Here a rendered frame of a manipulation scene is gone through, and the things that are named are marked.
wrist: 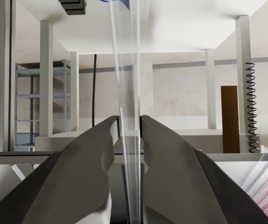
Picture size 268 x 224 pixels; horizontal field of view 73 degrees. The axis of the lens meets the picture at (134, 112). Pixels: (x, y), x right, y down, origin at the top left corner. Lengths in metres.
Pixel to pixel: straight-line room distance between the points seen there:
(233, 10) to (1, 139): 0.74
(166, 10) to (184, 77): 2.58
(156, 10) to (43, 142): 0.54
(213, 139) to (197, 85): 2.60
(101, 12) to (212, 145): 0.53
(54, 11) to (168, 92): 2.62
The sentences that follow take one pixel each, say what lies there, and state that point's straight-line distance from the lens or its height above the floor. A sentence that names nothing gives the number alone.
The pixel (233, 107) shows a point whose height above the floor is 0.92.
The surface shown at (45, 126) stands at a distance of 0.64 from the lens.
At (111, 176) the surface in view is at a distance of 0.21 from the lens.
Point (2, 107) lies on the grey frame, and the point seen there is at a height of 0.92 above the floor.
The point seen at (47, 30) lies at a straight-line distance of 0.71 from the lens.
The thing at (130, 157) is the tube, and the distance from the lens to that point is 0.15.
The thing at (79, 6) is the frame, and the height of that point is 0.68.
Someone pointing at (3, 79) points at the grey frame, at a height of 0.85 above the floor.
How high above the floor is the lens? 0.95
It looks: 3 degrees down
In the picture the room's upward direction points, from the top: 179 degrees clockwise
